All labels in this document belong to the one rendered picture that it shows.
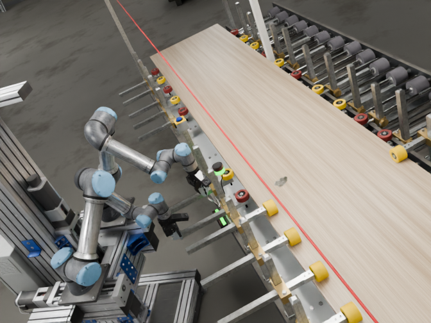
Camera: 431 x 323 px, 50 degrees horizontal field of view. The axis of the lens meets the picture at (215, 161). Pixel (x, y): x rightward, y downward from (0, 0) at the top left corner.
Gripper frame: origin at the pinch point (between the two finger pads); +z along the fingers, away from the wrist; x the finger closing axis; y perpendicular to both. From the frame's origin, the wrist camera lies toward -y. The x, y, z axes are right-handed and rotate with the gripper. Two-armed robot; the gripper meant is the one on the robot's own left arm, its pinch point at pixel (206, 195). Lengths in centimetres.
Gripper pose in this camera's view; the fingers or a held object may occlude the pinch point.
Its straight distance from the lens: 258.9
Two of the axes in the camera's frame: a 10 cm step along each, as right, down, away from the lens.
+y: -6.1, -2.9, 7.3
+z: 3.3, 7.4, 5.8
